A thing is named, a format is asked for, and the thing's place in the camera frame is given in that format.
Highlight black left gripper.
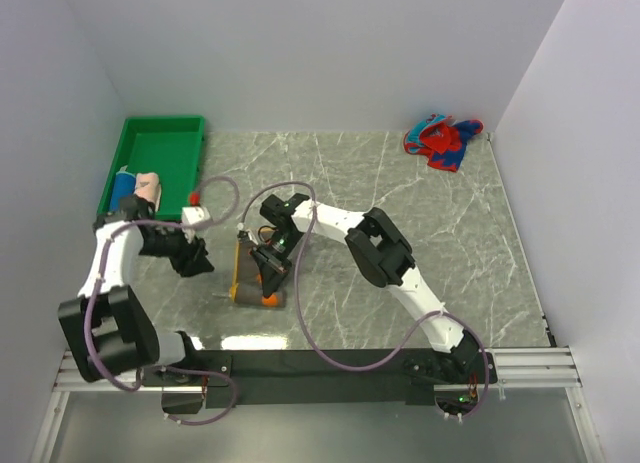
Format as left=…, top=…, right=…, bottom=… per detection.
left=139, top=220, right=215, bottom=277

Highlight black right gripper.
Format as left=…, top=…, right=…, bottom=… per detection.
left=251, top=232, right=303, bottom=300

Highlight orange and grey towel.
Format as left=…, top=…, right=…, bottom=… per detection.
left=229, top=242, right=286, bottom=309

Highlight red and blue towel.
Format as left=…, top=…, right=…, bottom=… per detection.
left=403, top=113, right=484, bottom=173

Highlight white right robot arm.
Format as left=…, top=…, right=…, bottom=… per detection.
left=250, top=193, right=491, bottom=383

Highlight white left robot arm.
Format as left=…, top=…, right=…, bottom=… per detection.
left=58, top=195, right=214, bottom=385

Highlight pink rolled towel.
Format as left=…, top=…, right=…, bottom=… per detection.
left=134, top=172, right=162, bottom=211

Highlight blue rolled towel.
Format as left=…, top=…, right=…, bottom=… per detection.
left=108, top=170, right=136, bottom=211

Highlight black base beam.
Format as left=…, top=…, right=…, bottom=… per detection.
left=140, top=347, right=497, bottom=415

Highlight green plastic tray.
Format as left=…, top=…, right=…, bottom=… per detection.
left=97, top=115, right=206, bottom=221

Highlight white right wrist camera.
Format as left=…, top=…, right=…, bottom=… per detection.
left=237, top=222, right=258, bottom=250

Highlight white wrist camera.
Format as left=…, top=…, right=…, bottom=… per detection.
left=237, top=222, right=258, bottom=250
left=181, top=191, right=212, bottom=231

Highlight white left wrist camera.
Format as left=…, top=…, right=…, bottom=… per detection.
left=181, top=191, right=212, bottom=231

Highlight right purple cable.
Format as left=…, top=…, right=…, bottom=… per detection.
left=239, top=181, right=491, bottom=421

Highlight aluminium rail frame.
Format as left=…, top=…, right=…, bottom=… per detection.
left=29, top=346, right=606, bottom=463

